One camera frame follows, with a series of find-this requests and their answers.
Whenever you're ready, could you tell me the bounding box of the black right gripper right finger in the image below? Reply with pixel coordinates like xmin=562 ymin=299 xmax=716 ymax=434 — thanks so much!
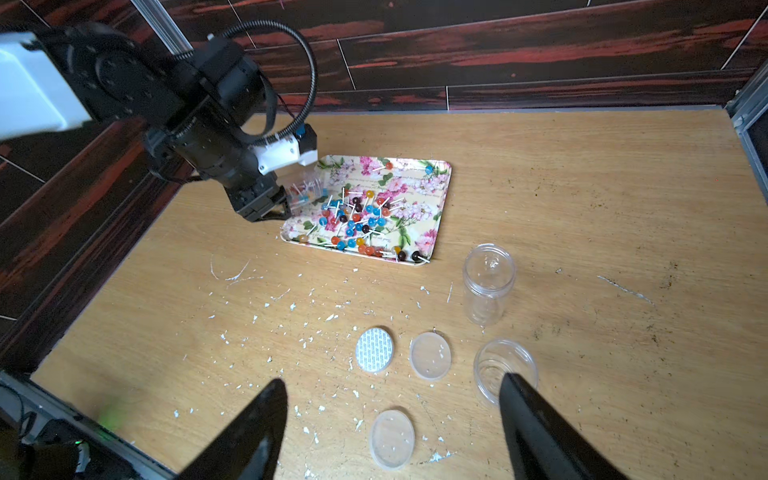
xmin=499 ymin=373 xmax=626 ymax=480

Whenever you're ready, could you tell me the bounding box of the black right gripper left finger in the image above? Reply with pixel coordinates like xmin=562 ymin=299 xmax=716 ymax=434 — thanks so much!
xmin=177 ymin=378 xmax=288 ymax=479

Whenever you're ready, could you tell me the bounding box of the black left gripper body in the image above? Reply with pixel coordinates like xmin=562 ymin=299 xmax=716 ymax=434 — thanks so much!
xmin=225 ymin=173 xmax=291 ymax=222

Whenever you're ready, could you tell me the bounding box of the clear plastic jar lid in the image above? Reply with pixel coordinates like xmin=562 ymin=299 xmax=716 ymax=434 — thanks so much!
xmin=409 ymin=332 xmax=452 ymax=381

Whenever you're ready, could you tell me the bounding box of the white patterned jar lid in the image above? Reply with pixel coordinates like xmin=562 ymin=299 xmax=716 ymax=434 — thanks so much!
xmin=355 ymin=327 xmax=394 ymax=373

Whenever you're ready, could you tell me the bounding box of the clear plastic candy jar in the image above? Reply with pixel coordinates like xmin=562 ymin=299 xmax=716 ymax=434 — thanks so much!
xmin=463 ymin=243 xmax=517 ymax=327

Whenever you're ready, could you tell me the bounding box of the candy jar with lid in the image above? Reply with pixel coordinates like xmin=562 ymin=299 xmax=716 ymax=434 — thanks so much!
xmin=278 ymin=167 xmax=328 ymax=210

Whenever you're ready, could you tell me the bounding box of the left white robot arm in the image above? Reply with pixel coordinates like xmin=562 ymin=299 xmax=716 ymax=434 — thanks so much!
xmin=1 ymin=24 xmax=291 ymax=222

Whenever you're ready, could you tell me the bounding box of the pile of colourful lollipops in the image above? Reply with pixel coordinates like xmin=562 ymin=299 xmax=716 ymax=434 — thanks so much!
xmin=296 ymin=158 xmax=433 ymax=265

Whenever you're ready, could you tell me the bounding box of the floral rectangular tray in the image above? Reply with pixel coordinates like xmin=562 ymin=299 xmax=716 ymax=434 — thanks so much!
xmin=280 ymin=154 xmax=454 ymax=268

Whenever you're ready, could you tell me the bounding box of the left black corrugated cable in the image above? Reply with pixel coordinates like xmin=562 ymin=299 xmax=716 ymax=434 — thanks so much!
xmin=170 ymin=19 xmax=319 ymax=145

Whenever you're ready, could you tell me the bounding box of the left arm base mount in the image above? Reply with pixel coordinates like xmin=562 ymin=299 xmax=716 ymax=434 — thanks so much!
xmin=1 ymin=420 xmax=140 ymax=479

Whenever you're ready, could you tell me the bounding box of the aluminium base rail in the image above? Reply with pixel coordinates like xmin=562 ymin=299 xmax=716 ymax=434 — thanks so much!
xmin=1 ymin=371 xmax=176 ymax=479

